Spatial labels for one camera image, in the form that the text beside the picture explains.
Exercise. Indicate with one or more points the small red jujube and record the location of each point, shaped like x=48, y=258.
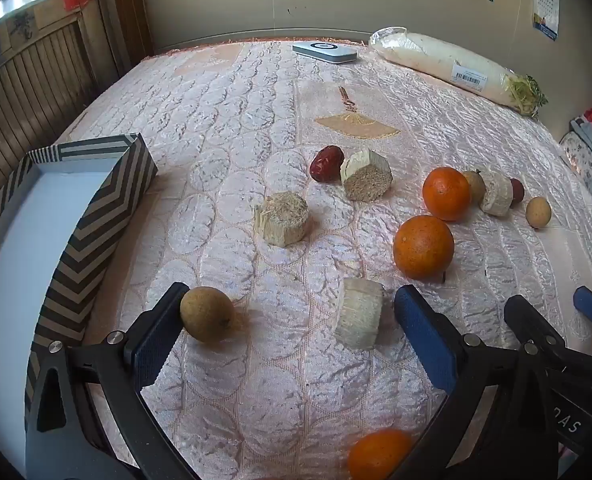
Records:
x=517, y=191

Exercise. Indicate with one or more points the small sugarcane piece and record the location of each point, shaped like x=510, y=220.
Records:
x=496, y=192

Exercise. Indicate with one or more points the orange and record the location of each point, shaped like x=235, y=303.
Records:
x=378, y=455
x=423, y=246
x=446, y=193

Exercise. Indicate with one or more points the floral patterned cloth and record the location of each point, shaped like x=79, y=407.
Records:
x=583, y=160

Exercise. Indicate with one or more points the ribbed sugarcane piece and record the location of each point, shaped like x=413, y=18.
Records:
x=359, y=320

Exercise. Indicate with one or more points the large red jujube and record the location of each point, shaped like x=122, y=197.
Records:
x=326, y=163

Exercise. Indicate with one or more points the dark wooden slatted panel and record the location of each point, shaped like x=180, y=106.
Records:
x=36, y=75

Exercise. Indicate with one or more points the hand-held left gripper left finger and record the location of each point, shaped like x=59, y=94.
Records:
x=156, y=345

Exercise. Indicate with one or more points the brown longan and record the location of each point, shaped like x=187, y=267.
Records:
x=207, y=315
x=538, y=212
x=477, y=185

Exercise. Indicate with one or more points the white flat device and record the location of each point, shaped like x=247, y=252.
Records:
x=324, y=51

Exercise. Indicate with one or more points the striped cardboard box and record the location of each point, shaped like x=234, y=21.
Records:
x=21, y=240

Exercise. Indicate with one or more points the round sugarcane piece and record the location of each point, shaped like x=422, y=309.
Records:
x=282, y=218

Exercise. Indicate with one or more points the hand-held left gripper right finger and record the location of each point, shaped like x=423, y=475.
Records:
x=426, y=340

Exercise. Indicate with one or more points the white radish in plastic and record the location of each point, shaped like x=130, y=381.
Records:
x=441, y=57

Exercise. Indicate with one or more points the hexagonal sugarcane piece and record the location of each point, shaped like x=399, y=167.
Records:
x=366, y=175

